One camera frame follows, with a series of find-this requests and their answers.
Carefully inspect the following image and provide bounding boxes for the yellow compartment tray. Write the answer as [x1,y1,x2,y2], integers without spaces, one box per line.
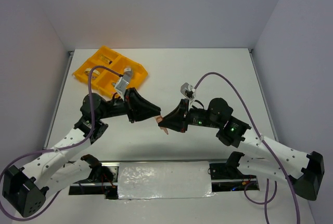
[71,45,149,99]

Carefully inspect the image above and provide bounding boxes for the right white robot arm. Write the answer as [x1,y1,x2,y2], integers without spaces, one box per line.
[157,98,325,201]

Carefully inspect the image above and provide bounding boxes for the jar of paper clips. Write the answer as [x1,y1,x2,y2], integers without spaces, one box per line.
[123,67,134,78]

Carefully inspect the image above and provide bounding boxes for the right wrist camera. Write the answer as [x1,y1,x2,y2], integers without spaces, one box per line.
[180,83,196,108]

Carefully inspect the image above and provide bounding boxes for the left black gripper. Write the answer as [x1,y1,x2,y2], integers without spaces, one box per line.
[98,87,160,123]

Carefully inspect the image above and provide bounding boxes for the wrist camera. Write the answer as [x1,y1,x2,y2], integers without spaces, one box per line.
[115,75,131,99]
[180,83,196,108]

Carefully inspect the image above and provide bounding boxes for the clear tape roll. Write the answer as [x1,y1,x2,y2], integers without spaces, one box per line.
[84,68,100,80]

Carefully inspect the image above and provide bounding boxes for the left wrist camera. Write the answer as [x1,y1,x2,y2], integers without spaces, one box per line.
[115,75,131,99]

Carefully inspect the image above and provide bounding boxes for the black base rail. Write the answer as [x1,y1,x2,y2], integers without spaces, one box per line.
[68,160,259,200]

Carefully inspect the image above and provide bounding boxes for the silver foil covered plate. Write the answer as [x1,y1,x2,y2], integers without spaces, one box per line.
[118,161,214,200]

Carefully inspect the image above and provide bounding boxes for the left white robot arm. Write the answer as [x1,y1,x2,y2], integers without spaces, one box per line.
[1,88,161,221]

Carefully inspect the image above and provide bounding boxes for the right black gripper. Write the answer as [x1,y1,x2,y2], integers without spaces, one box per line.
[158,98,221,133]

